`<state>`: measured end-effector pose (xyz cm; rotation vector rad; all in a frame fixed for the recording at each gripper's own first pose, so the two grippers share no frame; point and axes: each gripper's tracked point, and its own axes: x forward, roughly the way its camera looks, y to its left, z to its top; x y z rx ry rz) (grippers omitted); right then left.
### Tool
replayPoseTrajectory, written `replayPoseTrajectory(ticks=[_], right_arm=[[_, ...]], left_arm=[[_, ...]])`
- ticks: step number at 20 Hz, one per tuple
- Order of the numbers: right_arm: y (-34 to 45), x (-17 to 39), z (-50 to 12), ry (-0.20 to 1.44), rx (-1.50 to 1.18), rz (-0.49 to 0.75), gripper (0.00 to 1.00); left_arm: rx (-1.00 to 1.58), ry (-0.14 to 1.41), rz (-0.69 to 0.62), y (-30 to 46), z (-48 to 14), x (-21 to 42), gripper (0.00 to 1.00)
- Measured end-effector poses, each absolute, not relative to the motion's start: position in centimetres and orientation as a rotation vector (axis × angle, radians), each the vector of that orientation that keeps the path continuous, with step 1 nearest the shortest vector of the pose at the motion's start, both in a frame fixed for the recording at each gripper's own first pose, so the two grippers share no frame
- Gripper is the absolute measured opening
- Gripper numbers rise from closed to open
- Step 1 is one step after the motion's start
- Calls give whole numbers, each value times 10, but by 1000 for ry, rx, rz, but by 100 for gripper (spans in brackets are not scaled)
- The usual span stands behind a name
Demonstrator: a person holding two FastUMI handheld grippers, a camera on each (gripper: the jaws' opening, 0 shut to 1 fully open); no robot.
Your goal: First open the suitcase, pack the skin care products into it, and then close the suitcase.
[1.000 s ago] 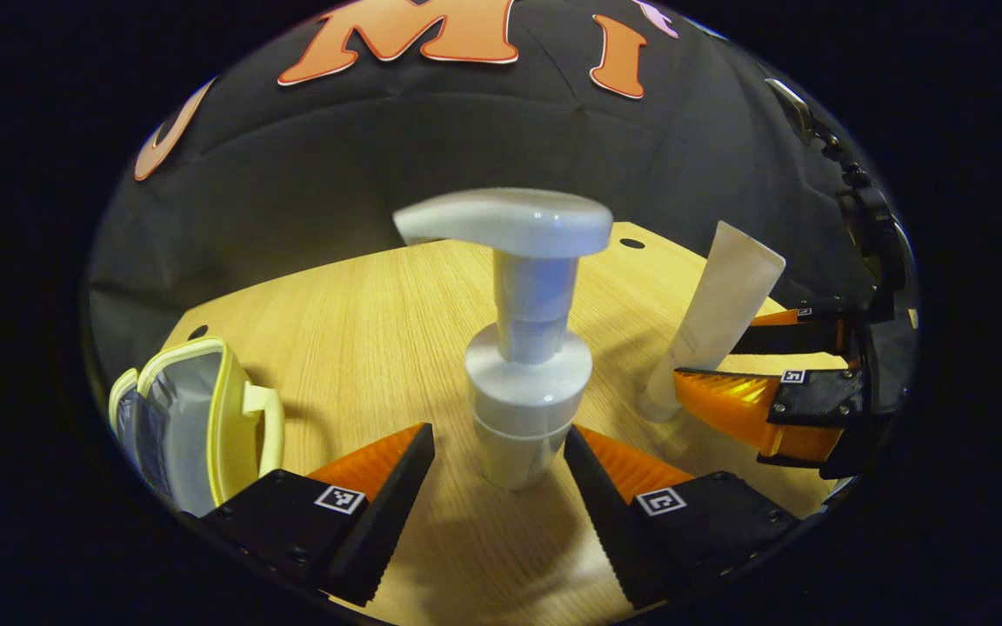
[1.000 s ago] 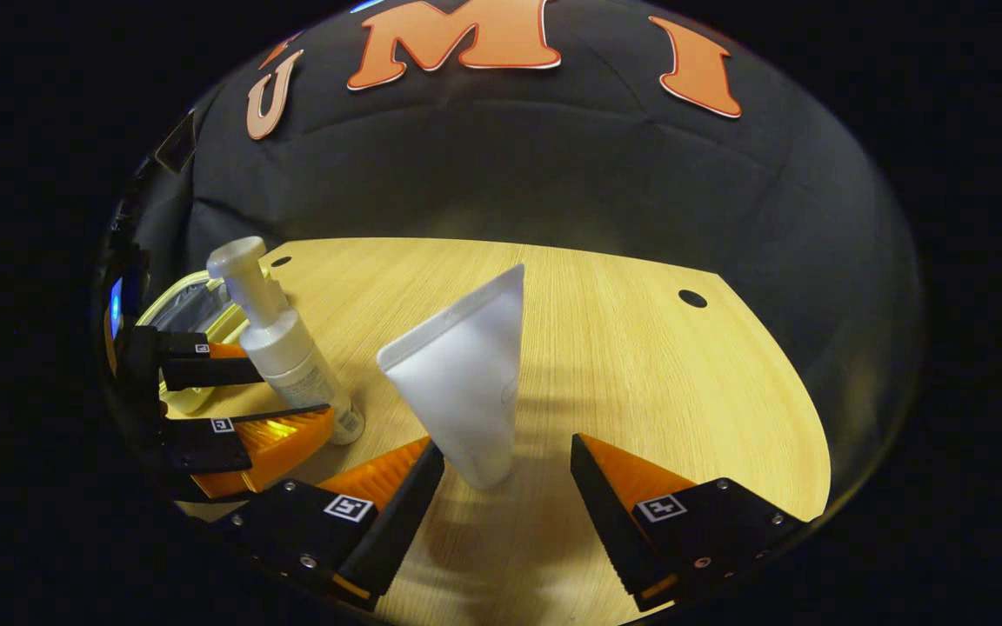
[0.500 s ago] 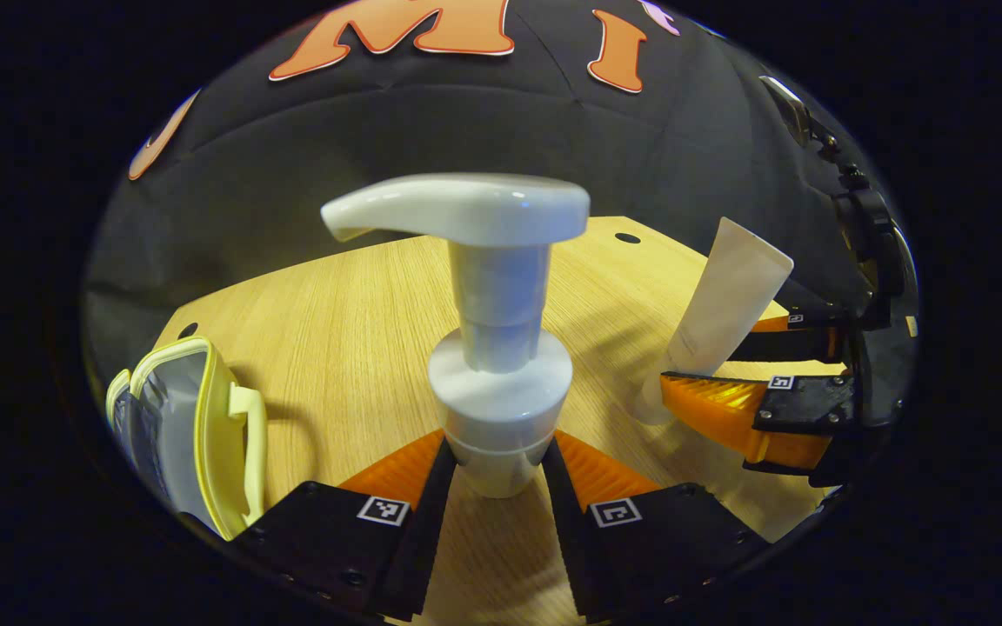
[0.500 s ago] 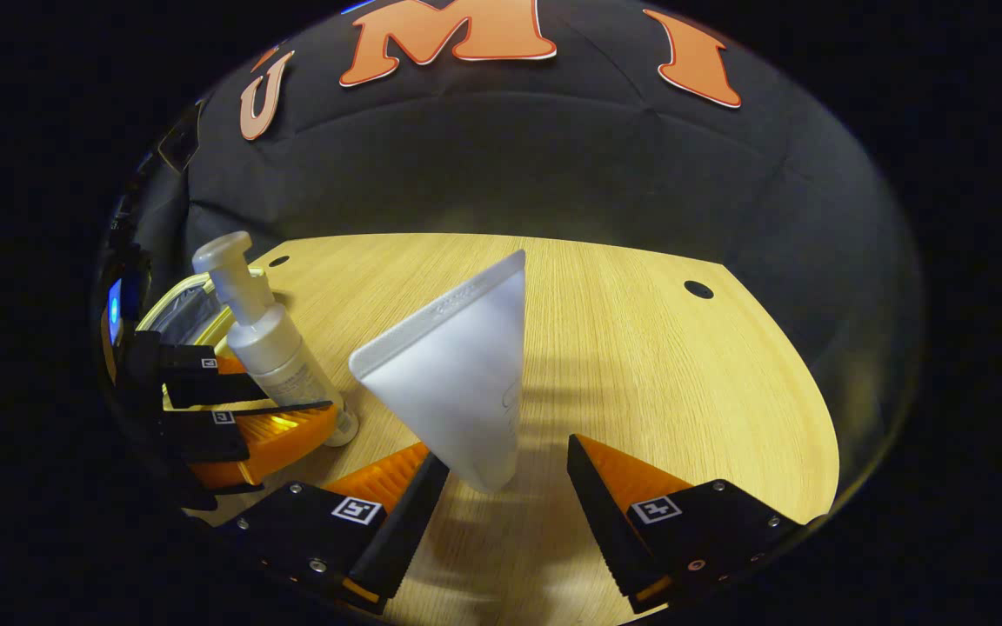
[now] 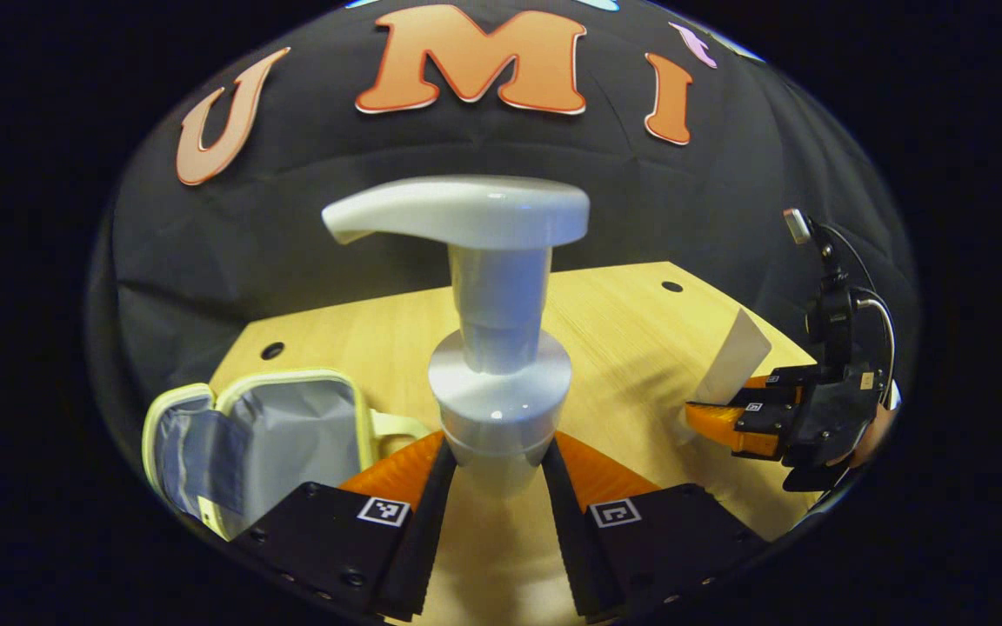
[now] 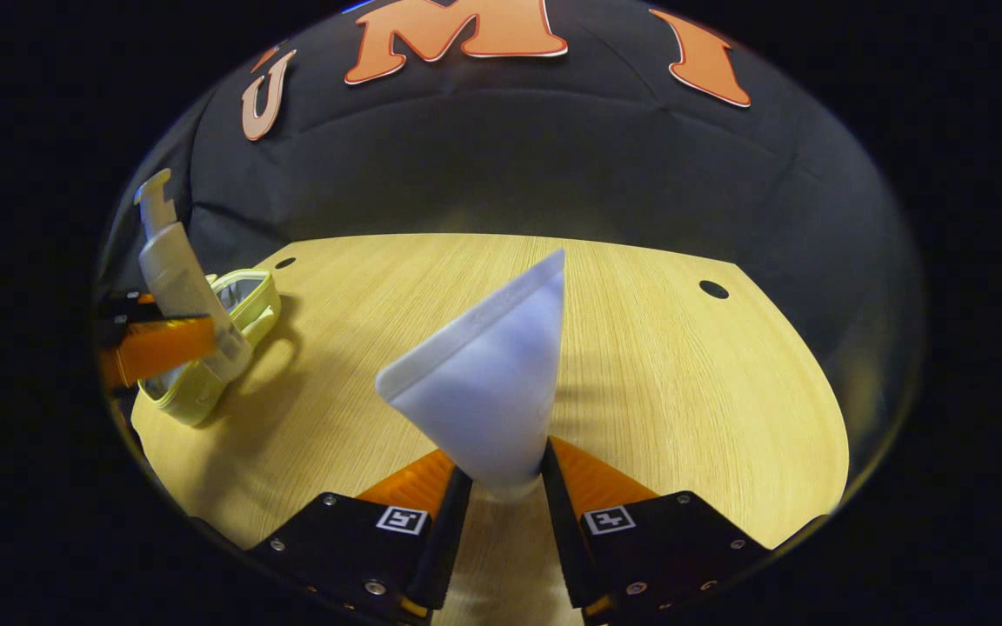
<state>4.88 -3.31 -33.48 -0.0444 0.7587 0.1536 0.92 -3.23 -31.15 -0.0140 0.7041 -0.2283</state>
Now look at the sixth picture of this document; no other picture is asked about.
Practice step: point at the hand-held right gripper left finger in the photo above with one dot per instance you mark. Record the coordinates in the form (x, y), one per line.
(444, 539)

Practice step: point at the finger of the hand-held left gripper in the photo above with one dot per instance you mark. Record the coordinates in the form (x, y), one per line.
(123, 306)
(162, 349)

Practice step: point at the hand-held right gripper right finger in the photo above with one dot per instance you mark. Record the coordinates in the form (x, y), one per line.
(564, 539)

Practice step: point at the white pump bottle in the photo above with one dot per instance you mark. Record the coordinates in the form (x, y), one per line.
(179, 278)

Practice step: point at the white squeeze tube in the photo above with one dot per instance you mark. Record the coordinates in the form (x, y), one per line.
(488, 400)

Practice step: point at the black backdrop cloth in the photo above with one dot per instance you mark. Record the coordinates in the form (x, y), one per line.
(510, 156)

